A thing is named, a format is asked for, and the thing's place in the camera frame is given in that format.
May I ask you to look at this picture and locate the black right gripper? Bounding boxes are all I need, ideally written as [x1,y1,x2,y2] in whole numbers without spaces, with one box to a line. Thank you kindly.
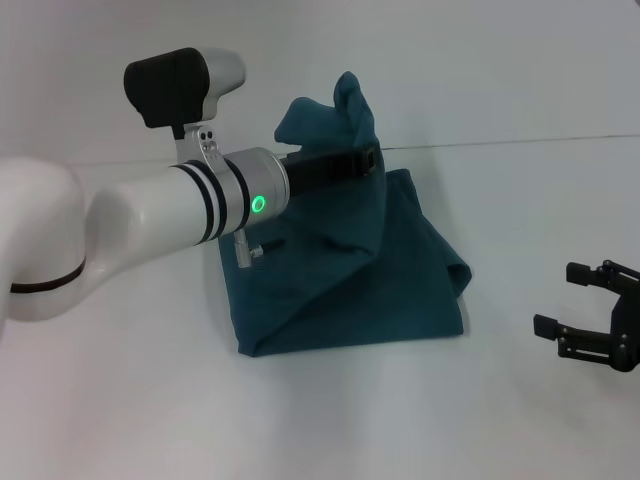
[533,258,640,375]

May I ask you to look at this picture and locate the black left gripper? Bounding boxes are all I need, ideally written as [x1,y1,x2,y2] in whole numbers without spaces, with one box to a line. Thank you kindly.
[282,144,381,198]

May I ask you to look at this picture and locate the teal blue FREE t-shirt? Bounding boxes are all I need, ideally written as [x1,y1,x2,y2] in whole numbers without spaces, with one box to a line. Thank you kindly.
[219,70,473,360]

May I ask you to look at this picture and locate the left arm plug cable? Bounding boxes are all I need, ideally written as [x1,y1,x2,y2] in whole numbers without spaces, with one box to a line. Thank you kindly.
[233,228,287,268]

